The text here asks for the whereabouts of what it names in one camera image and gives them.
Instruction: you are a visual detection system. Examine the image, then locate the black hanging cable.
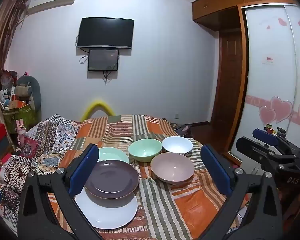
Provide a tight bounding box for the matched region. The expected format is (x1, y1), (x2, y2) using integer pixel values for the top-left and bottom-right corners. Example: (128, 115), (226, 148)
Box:
(103, 70), (113, 85)

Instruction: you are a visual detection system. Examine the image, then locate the black wall television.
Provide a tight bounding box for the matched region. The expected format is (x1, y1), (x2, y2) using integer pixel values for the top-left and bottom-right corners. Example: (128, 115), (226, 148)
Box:
(77, 17), (135, 49)

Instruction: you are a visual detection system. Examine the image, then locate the brown wooden door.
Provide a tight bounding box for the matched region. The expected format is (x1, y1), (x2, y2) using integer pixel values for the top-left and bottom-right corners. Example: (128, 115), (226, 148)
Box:
(211, 29), (243, 128)

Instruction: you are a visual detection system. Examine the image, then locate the yellow chair back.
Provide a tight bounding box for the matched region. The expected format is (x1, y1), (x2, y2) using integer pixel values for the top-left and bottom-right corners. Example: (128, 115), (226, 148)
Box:
(80, 99), (115, 122)

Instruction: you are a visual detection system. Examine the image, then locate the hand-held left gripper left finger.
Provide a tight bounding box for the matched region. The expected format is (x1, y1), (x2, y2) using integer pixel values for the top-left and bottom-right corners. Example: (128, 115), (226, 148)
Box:
(17, 144), (103, 240)

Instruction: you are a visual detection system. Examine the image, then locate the cartoon printed bedsheet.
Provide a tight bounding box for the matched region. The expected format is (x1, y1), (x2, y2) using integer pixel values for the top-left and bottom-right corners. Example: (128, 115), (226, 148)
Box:
(230, 200), (250, 233)

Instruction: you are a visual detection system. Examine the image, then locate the small black wall monitor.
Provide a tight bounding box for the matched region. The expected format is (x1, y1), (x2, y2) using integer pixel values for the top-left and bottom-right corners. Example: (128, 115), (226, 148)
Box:
(88, 49), (119, 72)

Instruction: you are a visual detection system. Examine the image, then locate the white air conditioner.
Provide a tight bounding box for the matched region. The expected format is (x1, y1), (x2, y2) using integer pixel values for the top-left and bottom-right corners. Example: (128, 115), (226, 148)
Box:
(27, 0), (78, 14)

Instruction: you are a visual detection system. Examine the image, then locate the wooden wardrobe with white doors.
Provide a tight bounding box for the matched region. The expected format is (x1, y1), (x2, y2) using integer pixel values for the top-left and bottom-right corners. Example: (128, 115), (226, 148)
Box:
(192, 0), (300, 170)

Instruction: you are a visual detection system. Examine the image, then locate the dark brown plate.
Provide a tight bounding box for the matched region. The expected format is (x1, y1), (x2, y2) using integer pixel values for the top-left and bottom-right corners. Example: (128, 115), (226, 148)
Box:
(84, 159), (140, 200)

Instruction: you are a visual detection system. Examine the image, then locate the white plate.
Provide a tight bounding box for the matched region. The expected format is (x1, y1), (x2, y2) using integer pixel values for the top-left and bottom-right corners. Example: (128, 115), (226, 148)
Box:
(75, 187), (138, 229)

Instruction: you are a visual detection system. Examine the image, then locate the patterned patchwork quilt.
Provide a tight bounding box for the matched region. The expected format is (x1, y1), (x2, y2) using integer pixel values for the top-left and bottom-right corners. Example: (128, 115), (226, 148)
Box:
(0, 114), (82, 230)

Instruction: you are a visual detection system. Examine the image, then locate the white bowl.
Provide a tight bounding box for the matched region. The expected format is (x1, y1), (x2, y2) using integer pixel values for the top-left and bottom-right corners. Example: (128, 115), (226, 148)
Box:
(162, 136), (193, 155)

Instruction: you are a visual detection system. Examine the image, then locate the green box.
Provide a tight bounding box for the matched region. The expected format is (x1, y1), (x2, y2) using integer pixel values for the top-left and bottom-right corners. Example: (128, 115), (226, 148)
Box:
(3, 104), (38, 130)

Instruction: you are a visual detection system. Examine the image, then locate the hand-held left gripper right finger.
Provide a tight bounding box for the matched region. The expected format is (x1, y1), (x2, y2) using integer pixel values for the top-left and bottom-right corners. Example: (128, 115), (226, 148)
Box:
(200, 144), (283, 240)

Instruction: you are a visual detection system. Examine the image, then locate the brown striped curtain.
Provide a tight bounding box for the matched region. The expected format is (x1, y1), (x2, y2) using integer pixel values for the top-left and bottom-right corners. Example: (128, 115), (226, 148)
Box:
(0, 0), (28, 120)

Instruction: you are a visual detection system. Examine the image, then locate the cluttered toy pile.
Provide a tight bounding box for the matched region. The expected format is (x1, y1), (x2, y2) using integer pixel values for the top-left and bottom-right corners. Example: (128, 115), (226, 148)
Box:
(0, 69), (18, 110)

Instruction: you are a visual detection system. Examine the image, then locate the orange striped patchwork blanket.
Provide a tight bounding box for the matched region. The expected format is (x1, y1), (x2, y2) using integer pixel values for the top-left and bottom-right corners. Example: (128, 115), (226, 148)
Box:
(47, 114), (243, 240)

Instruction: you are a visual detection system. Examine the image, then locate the green plate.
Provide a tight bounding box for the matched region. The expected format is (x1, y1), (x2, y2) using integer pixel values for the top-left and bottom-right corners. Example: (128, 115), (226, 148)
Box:
(97, 147), (130, 164)

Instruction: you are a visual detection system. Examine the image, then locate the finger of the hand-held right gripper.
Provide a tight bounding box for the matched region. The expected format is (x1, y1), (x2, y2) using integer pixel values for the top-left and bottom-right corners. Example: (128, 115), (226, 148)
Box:
(252, 128), (299, 155)
(236, 137), (297, 167)

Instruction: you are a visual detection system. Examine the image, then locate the pink bowl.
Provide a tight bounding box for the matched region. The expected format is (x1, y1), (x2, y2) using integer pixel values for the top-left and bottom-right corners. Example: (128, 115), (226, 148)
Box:
(150, 152), (195, 183)

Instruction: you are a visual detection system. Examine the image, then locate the pink bunny toy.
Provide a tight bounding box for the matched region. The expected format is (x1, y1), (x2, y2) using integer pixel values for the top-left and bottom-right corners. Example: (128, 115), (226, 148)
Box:
(16, 119), (27, 145)

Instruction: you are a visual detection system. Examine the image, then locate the green bowl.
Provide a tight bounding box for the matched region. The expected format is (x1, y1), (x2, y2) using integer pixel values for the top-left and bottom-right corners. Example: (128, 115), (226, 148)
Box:
(128, 139), (163, 163)

